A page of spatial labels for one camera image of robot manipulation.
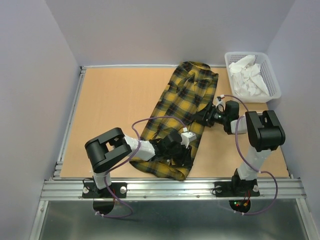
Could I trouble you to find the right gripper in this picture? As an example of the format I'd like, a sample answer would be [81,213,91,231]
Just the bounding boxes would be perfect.
[191,101,228,127]

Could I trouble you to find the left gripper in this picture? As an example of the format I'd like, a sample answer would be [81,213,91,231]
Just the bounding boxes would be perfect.
[163,141,193,168]

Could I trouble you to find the yellow plaid long sleeve shirt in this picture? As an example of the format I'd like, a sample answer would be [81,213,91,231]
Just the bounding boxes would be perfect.
[130,61,219,181]

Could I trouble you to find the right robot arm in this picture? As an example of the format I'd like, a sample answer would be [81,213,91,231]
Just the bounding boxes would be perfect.
[193,100,286,197]

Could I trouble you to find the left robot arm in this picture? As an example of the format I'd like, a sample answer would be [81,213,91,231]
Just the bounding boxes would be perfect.
[84,127,197,198]

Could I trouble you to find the white shirt in basket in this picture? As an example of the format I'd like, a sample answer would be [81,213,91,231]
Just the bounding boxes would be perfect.
[228,55,270,97]

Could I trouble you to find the white plastic laundry basket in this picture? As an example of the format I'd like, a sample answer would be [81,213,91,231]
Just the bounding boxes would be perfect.
[224,51,282,103]

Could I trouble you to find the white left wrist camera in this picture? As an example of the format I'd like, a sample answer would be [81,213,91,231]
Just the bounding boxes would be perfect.
[180,127,197,148]

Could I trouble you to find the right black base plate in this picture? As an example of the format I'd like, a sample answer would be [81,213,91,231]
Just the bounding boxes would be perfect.
[213,180,260,198]

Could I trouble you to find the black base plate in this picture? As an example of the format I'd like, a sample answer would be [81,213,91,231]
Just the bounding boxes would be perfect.
[213,180,260,198]
[81,182,127,199]

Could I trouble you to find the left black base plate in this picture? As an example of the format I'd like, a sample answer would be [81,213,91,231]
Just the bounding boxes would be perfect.
[81,182,127,199]

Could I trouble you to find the aluminium mounting rail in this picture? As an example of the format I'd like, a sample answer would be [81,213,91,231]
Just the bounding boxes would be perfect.
[40,178,307,201]

